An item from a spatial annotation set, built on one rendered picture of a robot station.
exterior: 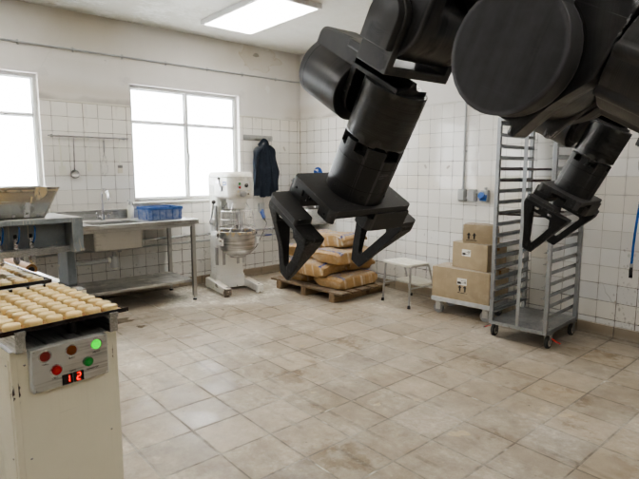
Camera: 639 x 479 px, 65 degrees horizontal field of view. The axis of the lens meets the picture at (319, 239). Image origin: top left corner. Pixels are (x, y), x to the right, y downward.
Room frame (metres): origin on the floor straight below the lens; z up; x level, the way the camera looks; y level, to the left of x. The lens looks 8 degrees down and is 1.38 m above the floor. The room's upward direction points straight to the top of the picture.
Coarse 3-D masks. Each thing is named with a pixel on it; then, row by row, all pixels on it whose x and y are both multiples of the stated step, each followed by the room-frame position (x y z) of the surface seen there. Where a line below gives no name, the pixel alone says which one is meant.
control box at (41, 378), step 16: (80, 336) 1.63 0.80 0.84; (96, 336) 1.64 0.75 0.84; (32, 352) 1.49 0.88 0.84; (48, 352) 1.53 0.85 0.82; (64, 352) 1.56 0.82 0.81; (80, 352) 1.60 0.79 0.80; (96, 352) 1.64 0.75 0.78; (32, 368) 1.49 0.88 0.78; (48, 368) 1.53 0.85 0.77; (64, 368) 1.56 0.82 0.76; (80, 368) 1.60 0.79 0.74; (96, 368) 1.64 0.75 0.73; (32, 384) 1.49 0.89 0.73; (48, 384) 1.52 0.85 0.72; (64, 384) 1.55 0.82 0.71
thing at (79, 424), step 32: (0, 352) 1.54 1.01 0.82; (0, 384) 1.55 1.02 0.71; (96, 384) 1.66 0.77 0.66; (0, 416) 1.57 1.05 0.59; (32, 416) 1.51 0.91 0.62; (64, 416) 1.58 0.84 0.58; (96, 416) 1.66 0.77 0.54; (0, 448) 1.59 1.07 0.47; (32, 448) 1.51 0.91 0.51; (64, 448) 1.57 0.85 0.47; (96, 448) 1.65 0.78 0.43
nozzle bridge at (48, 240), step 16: (0, 224) 2.08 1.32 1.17; (16, 224) 2.13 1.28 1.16; (32, 224) 2.17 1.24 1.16; (48, 224) 2.30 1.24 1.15; (64, 224) 2.35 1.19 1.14; (80, 224) 2.32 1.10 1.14; (48, 240) 2.30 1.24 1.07; (64, 240) 2.35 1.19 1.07; (80, 240) 2.32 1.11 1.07; (0, 256) 2.11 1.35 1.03; (16, 256) 2.15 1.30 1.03; (64, 256) 2.39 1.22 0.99; (64, 272) 2.40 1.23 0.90
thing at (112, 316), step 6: (114, 312) 1.69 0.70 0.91; (96, 318) 1.74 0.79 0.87; (102, 318) 1.71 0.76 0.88; (108, 318) 1.68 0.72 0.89; (114, 318) 1.69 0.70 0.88; (96, 324) 1.75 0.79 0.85; (102, 324) 1.72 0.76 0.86; (108, 324) 1.68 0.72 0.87; (114, 324) 1.69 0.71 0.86; (108, 330) 1.68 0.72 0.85; (114, 330) 1.69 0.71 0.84
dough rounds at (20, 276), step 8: (8, 264) 2.51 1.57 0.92; (0, 272) 2.32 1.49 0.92; (8, 272) 2.32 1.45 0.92; (16, 272) 2.32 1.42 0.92; (24, 272) 2.32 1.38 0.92; (0, 280) 2.13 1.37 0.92; (8, 280) 2.20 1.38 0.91; (16, 280) 2.13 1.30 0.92; (24, 280) 2.14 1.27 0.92; (32, 280) 2.17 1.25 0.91
